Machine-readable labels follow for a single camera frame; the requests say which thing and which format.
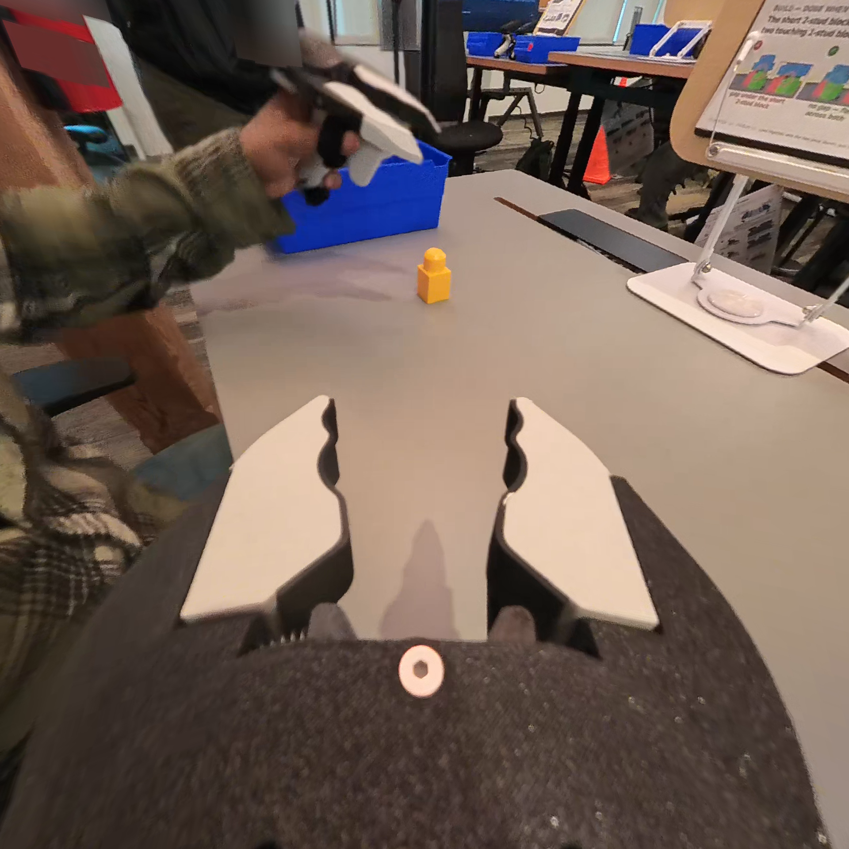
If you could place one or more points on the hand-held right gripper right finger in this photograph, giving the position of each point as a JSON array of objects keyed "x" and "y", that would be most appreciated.
[{"x": 570, "y": 524}]

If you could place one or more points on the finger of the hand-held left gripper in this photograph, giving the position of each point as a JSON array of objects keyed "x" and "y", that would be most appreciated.
[
  {"x": 398, "y": 99},
  {"x": 385, "y": 129}
]

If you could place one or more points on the blue plastic bin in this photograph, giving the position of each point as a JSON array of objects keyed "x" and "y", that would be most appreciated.
[{"x": 371, "y": 212}]

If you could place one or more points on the wooden cabinet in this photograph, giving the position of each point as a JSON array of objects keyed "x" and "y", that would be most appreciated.
[{"x": 152, "y": 371}]

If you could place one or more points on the small blue bin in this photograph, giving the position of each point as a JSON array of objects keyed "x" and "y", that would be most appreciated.
[
  {"x": 647, "y": 41},
  {"x": 547, "y": 50},
  {"x": 484, "y": 45}
]

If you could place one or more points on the black office chair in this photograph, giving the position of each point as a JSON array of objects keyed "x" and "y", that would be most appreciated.
[{"x": 457, "y": 99}]

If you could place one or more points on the wooden background desk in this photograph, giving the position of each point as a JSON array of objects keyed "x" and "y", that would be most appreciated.
[{"x": 597, "y": 63}]

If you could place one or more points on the printed instruction sheet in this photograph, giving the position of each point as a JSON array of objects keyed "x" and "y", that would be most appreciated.
[{"x": 789, "y": 79}]

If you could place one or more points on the wooden backing board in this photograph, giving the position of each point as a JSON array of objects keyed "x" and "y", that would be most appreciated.
[{"x": 693, "y": 93}]

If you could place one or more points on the small printed paper sheet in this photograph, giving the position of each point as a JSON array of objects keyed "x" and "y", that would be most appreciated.
[{"x": 749, "y": 229}]

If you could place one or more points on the dark backpack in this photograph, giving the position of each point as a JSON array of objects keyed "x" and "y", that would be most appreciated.
[{"x": 536, "y": 159}]

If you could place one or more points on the person's left hand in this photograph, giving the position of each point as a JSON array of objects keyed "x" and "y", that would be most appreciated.
[{"x": 278, "y": 152}]

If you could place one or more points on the orange traffic cone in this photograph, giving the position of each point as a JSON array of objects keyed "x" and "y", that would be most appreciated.
[{"x": 599, "y": 162}]

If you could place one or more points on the white document stand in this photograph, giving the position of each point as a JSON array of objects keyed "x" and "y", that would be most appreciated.
[{"x": 743, "y": 318}]

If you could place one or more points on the red board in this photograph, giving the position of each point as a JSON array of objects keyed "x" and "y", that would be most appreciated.
[{"x": 60, "y": 66}]

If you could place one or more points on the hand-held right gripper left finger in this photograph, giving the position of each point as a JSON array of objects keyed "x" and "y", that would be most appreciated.
[{"x": 272, "y": 517}]

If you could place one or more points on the person's left forearm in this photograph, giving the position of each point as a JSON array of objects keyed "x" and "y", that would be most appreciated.
[{"x": 119, "y": 232}]

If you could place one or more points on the yellow one-stud block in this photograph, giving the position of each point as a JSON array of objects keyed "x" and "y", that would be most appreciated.
[{"x": 434, "y": 282}]

